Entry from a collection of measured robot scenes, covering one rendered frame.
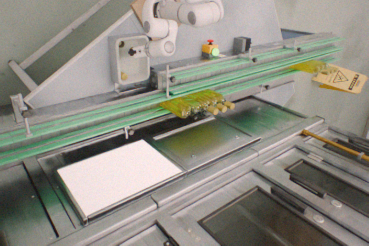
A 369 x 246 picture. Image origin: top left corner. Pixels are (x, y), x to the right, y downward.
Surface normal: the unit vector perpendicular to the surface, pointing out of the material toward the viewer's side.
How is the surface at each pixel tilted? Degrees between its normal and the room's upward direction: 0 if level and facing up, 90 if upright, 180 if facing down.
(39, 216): 90
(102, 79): 0
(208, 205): 90
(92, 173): 90
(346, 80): 74
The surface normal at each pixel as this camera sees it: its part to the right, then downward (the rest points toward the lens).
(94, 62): 0.61, 0.33
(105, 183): 0.01, -0.91
